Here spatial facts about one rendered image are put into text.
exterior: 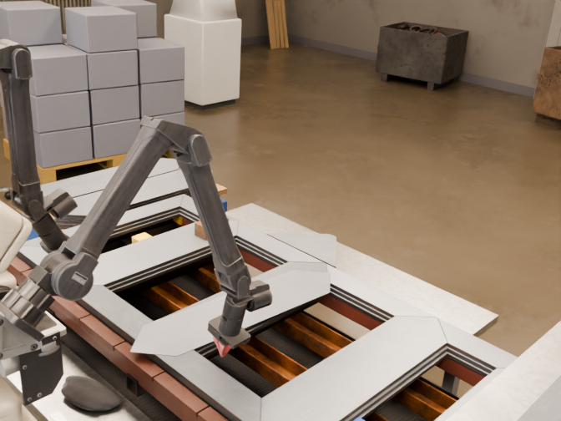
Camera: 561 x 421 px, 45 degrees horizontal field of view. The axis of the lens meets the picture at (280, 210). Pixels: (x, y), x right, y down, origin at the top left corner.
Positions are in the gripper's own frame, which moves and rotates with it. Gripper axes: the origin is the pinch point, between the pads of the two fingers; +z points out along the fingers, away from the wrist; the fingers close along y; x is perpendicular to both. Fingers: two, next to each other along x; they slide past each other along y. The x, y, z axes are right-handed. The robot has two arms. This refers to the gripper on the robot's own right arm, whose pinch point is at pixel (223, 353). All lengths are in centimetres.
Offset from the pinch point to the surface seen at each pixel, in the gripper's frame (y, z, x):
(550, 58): 163, 58, -603
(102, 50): 313, 66, -165
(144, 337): 20.1, 6.0, 10.6
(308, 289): 8.2, 3.6, -43.7
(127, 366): 17.6, 11.0, 17.1
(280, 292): 12.4, 4.6, -35.5
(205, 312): 18.8, 5.9, -10.4
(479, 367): -47, -8, -51
